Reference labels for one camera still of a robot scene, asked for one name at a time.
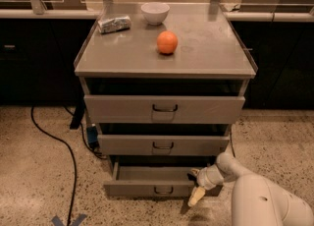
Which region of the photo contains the grey middle drawer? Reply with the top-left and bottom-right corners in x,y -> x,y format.
98,135 -> 230,156

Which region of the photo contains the black cable right floor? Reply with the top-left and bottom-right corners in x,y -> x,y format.
228,128 -> 237,159

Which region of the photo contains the dark counter with white rail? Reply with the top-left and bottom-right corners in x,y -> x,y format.
0,18 -> 314,109

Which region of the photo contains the grey metal drawer cabinet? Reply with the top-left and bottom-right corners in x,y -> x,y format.
73,1 -> 258,172

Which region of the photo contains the grey bottom drawer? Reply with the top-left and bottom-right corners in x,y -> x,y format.
104,155 -> 214,198

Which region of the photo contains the blue tape floor marker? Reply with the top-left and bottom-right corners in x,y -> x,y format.
51,214 -> 87,226

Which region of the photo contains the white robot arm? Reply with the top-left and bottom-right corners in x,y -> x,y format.
188,152 -> 314,226

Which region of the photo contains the black cable floor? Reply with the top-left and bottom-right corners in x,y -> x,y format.
228,128 -> 237,159
29,105 -> 79,226

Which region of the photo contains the black cable left floor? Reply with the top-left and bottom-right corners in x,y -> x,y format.
29,105 -> 79,226

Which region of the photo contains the orange fruit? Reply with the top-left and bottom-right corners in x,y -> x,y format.
157,30 -> 178,54

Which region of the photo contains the white bowl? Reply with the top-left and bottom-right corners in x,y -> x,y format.
140,2 -> 170,26

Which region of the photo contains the blue power box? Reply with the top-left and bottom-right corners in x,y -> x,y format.
86,126 -> 98,148

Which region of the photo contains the grey drawer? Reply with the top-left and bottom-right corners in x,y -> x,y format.
98,135 -> 230,156
84,95 -> 245,124
104,155 -> 214,198

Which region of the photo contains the silver snack bag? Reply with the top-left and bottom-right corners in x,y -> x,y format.
98,16 -> 131,34

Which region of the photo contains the grey top drawer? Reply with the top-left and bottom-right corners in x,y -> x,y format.
84,95 -> 245,124

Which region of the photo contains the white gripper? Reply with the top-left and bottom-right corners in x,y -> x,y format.
187,165 -> 224,207

